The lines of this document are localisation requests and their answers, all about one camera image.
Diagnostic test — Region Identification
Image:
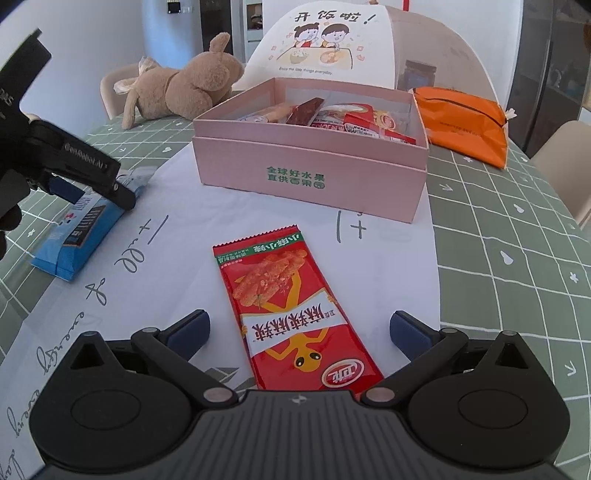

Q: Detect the person's left hand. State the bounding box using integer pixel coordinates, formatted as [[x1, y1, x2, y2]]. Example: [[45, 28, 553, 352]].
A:
[[0, 170, 29, 259]]

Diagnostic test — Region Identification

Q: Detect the bread roll packet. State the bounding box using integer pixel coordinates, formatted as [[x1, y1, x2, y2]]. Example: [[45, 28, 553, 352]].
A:
[[238, 102, 296, 124]]

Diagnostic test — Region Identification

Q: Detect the dark door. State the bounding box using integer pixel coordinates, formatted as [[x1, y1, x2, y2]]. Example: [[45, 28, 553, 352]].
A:
[[199, 0, 234, 55]]

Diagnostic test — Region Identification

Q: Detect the beige chair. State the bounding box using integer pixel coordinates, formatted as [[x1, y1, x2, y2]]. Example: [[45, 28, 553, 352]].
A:
[[531, 121, 591, 222], [100, 65, 144, 120]]

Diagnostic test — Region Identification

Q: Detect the pink cardboard box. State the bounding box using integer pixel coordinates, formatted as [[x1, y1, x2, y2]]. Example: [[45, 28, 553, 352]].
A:
[[191, 77, 430, 224]]

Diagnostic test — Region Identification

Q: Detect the red spicy strip packet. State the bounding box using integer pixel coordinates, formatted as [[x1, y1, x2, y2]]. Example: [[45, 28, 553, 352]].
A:
[[212, 224, 385, 392]]

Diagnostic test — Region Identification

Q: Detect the orange pouch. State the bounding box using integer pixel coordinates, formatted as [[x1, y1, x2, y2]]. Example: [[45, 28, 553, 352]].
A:
[[411, 86, 515, 169]]

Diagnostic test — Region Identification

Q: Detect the brown plush rabbit toy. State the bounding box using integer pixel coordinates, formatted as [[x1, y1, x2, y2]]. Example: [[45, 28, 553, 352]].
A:
[[113, 32, 245, 130]]

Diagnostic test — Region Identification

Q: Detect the round cracker packet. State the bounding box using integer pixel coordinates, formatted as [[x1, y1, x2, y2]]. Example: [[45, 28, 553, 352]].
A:
[[311, 104, 400, 134]]

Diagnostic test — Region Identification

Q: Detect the dark glass cabinet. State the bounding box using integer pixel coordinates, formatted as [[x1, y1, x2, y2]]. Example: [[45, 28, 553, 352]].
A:
[[505, 0, 591, 155]]

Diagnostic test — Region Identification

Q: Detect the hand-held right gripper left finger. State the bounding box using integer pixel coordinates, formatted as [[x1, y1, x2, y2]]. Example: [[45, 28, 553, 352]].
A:
[[59, 309, 237, 408]]

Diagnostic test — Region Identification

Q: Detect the blue packet with black label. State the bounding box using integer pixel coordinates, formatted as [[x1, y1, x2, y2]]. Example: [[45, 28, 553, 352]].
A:
[[31, 168, 153, 282]]

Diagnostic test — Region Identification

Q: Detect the green and white checked tablecloth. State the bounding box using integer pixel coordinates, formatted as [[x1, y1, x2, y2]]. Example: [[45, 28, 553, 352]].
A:
[[0, 92, 591, 480]]

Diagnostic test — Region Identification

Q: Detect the cartoon print food cover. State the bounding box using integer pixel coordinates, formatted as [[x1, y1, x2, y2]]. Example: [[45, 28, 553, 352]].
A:
[[243, 4, 502, 104]]

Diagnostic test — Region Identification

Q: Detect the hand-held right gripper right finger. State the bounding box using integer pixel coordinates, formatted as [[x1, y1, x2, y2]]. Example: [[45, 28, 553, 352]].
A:
[[361, 311, 539, 408]]

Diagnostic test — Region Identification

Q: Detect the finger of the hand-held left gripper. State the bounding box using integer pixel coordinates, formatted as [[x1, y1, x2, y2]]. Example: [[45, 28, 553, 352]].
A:
[[92, 178, 138, 210], [48, 175, 86, 204]]

